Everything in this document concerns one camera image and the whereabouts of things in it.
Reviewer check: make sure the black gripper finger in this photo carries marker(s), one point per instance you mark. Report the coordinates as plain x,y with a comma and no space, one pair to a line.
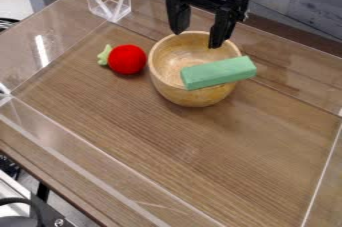
224,27
178,13

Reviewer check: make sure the red plush fruit green stem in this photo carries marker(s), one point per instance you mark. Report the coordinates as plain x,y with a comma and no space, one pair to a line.
126,59

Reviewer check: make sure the wooden bowl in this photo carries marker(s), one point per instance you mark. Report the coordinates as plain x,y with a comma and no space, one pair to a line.
179,53

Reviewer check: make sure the green rectangular block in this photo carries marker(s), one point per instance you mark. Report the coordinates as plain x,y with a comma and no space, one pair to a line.
218,72

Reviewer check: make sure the clear acrylic tray walls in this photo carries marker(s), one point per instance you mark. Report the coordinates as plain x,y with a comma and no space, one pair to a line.
254,162

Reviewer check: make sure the clear acrylic corner bracket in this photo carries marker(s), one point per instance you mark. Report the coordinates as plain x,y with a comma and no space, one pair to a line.
110,9

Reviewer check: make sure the black metal table bracket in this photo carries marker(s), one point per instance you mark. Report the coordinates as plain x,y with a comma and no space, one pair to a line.
53,217

